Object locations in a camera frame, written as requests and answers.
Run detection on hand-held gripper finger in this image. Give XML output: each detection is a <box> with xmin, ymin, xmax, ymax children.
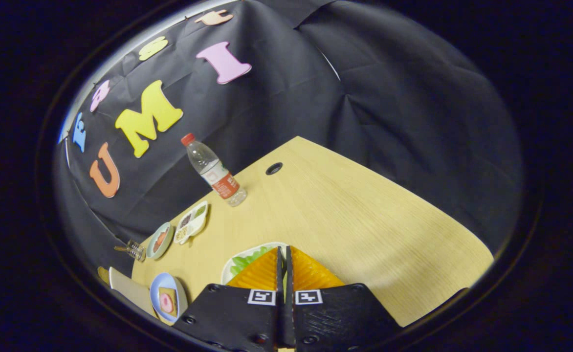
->
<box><xmin>173</xmin><ymin>246</ymin><xmax>287</xmax><ymax>352</ymax></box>
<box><xmin>285</xmin><ymin>246</ymin><xmax>402</xmax><ymax>352</ymax></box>

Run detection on green lettuce leaf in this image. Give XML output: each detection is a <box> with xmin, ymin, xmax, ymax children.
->
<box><xmin>230</xmin><ymin>246</ymin><xmax>276</xmax><ymax>277</ymax></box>

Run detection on small white plate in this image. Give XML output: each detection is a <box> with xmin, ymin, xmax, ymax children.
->
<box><xmin>221</xmin><ymin>242</ymin><xmax>289</xmax><ymax>285</ymax></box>

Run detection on white divided condiment dish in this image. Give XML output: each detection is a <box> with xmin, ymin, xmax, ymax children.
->
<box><xmin>174</xmin><ymin>201</ymin><xmax>209</xmax><ymax>245</ymax></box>

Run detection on square bread slice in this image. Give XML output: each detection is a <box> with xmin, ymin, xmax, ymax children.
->
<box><xmin>158</xmin><ymin>287</ymin><xmax>178</xmax><ymax>318</ymax></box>

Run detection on blue plate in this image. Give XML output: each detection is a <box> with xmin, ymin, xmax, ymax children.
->
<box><xmin>150</xmin><ymin>272</ymin><xmax>188</xmax><ymax>323</ymax></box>

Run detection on pale green plate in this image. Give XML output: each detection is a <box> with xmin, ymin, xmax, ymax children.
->
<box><xmin>146</xmin><ymin>222</ymin><xmax>175</xmax><ymax>260</ymax></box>

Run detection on clear water bottle red label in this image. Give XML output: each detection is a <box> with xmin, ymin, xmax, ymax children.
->
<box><xmin>181</xmin><ymin>133</ymin><xmax>248</xmax><ymax>207</ymax></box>

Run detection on white toaster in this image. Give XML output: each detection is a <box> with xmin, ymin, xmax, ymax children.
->
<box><xmin>109</xmin><ymin>267</ymin><xmax>157</xmax><ymax>318</ymax></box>

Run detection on black backdrop cloth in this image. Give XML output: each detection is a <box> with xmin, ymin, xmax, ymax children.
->
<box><xmin>54</xmin><ymin>0</ymin><xmax>524</xmax><ymax>289</ymax></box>

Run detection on wire utensil holder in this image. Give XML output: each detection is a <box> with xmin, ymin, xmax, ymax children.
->
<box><xmin>125</xmin><ymin>240</ymin><xmax>147</xmax><ymax>262</ymax></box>

